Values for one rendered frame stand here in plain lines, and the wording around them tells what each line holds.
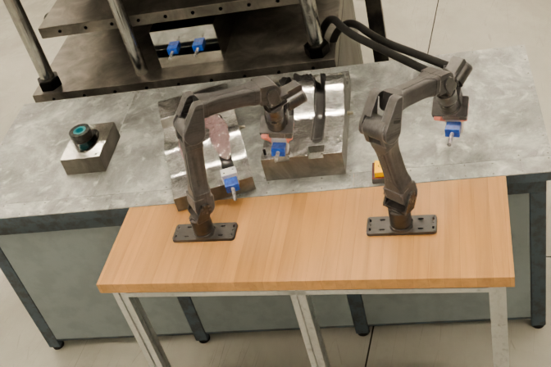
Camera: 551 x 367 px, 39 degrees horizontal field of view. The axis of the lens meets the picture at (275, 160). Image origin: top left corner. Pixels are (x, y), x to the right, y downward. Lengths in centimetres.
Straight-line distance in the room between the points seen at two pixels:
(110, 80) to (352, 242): 149
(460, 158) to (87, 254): 137
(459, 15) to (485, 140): 232
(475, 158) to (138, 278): 108
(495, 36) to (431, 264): 256
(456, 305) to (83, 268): 136
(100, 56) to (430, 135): 162
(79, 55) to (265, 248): 166
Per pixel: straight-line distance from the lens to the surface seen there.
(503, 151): 252
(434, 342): 303
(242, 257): 232
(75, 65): 359
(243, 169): 253
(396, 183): 215
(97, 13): 336
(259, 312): 301
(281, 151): 242
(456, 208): 234
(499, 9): 483
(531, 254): 275
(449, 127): 239
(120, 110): 313
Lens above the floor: 241
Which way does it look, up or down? 38 degrees down
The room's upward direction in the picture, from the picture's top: 15 degrees counter-clockwise
